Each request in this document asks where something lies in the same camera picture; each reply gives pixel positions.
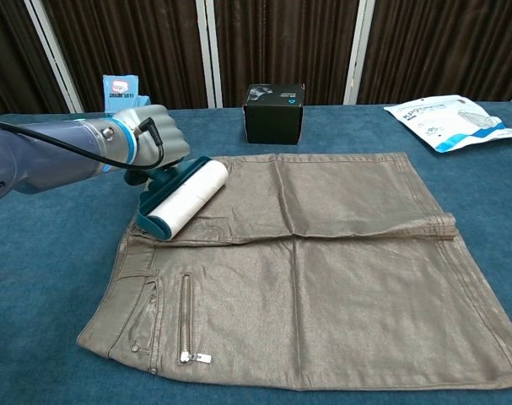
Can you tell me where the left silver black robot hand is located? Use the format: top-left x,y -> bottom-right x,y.
111,104 -> 192,172

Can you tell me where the teal lint roller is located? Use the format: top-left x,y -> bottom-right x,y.
124,155 -> 230,242

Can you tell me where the brown skirt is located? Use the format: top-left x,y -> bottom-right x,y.
77,151 -> 512,392

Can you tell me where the light blue carton box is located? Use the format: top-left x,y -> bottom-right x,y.
102,74 -> 154,115

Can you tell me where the black carton box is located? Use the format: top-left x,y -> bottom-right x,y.
243,83 -> 306,146

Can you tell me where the dark pleated folding screen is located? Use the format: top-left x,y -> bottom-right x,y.
0,0 -> 512,114

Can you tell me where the blue felt table cover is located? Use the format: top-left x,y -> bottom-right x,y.
0,100 -> 512,405

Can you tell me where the white KP95 mask package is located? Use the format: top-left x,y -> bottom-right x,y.
383,94 -> 512,154

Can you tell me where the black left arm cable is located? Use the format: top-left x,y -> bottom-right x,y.
0,117 -> 166,172

